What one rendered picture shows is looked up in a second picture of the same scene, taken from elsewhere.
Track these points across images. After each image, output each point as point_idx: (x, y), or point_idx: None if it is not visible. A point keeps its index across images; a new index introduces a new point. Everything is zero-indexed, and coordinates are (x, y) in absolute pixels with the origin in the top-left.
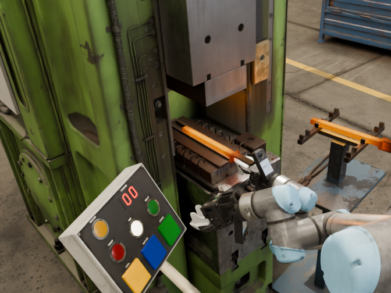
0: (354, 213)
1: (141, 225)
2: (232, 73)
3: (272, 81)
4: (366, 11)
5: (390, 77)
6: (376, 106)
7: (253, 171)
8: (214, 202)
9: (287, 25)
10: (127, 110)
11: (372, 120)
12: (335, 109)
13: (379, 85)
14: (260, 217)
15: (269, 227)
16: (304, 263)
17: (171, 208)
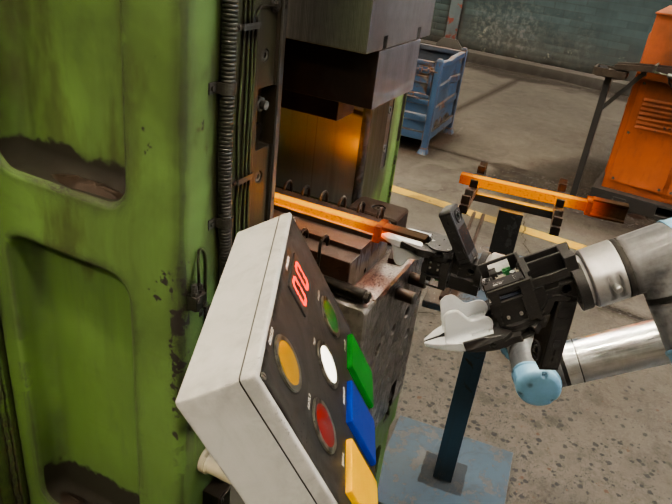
0: (441, 357)
1: (331, 357)
2: (406, 49)
3: (393, 106)
4: None
5: (409, 170)
6: (407, 207)
7: (441, 250)
8: (518, 274)
9: None
10: (225, 98)
11: (410, 225)
12: (482, 163)
13: (400, 180)
14: (639, 290)
15: (670, 308)
16: (404, 445)
17: (346, 322)
